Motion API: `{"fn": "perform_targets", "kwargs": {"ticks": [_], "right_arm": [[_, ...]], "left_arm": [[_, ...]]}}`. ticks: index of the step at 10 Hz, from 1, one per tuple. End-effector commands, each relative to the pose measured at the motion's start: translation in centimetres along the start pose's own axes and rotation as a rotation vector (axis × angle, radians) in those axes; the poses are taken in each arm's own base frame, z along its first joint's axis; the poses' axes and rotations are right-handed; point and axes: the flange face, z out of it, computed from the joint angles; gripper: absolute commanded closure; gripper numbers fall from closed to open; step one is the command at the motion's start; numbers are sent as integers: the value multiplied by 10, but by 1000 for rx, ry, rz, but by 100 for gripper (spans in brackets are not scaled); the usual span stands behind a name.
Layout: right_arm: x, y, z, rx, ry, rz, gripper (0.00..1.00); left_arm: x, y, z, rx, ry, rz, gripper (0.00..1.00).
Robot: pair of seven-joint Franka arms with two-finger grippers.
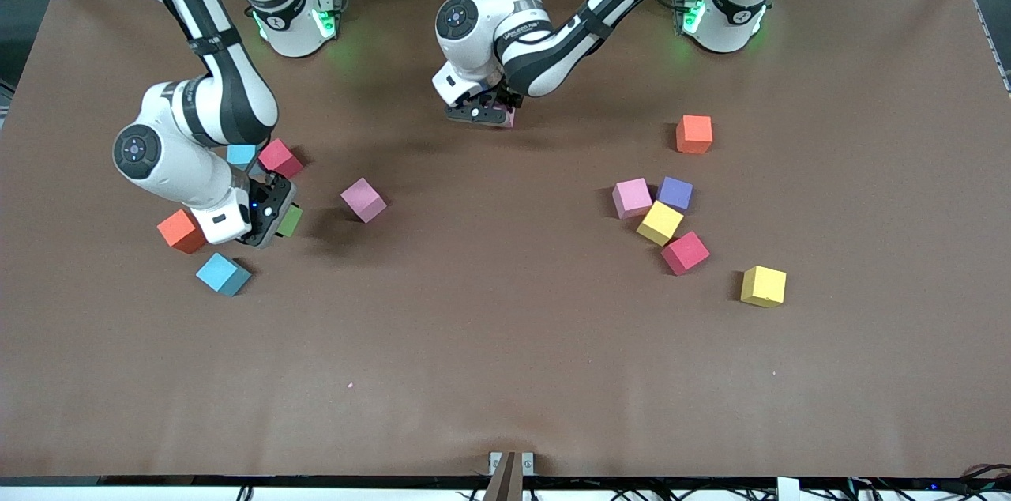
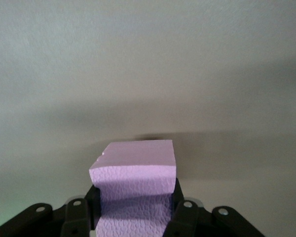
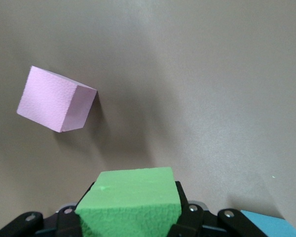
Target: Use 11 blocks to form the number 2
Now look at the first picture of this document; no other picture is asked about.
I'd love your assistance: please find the grey camera pole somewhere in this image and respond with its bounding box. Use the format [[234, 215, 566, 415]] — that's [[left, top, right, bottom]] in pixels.
[[482, 451, 526, 501]]

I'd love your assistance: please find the orange foam cube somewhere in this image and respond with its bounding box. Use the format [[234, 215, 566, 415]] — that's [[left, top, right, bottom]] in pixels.
[[156, 208, 208, 255], [675, 115, 714, 155]]

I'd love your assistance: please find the white table frame rail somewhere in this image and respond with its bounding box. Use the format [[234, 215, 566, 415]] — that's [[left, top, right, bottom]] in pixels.
[[0, 476, 1011, 501]]

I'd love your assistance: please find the purple foam cube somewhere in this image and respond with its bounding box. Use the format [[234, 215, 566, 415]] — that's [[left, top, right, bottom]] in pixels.
[[656, 175, 695, 214]]

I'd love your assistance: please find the green foam cube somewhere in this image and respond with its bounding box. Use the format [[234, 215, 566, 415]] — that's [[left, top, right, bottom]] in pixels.
[[276, 204, 305, 240]]

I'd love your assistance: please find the metal bracket plate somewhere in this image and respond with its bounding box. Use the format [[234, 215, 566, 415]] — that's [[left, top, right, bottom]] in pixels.
[[488, 451, 535, 477]]

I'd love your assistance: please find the red foam cube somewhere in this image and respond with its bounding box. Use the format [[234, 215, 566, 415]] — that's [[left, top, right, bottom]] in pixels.
[[258, 138, 305, 181], [661, 231, 711, 277]]

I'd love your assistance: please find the yellow foam cube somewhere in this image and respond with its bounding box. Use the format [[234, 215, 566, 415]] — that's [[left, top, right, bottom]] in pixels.
[[637, 200, 685, 247], [740, 265, 787, 308]]

